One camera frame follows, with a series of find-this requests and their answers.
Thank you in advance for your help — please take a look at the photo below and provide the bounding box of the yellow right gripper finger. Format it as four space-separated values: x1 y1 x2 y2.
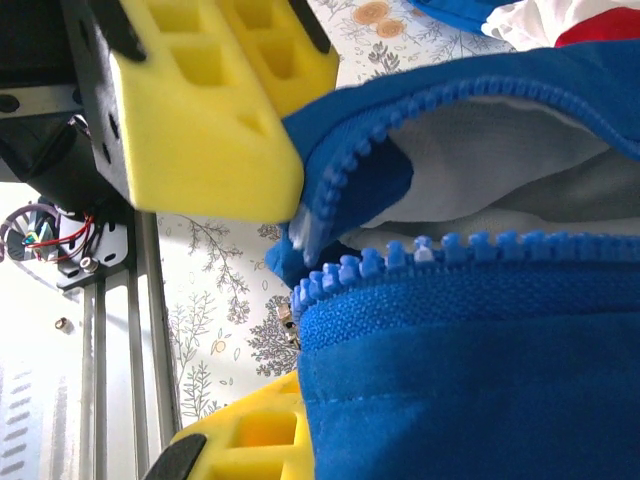
143 369 318 480

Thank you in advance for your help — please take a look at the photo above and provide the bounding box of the silver zipper slider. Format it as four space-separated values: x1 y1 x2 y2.
276 298 303 351

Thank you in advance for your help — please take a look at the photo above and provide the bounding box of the blue red white hooded jacket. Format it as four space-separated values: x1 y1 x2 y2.
263 0 640 480

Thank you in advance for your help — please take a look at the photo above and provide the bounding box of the floral tablecloth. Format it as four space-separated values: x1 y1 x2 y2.
154 0 519 426

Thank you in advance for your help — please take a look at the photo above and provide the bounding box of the wide aluminium frame rail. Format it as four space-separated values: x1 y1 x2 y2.
77 209 184 480

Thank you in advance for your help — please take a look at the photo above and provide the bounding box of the red wire bundle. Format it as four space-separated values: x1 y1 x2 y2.
29 212 101 251

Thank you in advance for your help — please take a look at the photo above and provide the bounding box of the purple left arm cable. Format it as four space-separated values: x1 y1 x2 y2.
0 199 36 264

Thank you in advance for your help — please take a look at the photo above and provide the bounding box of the white slotted cable duct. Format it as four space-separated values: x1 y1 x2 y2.
0 362 76 480

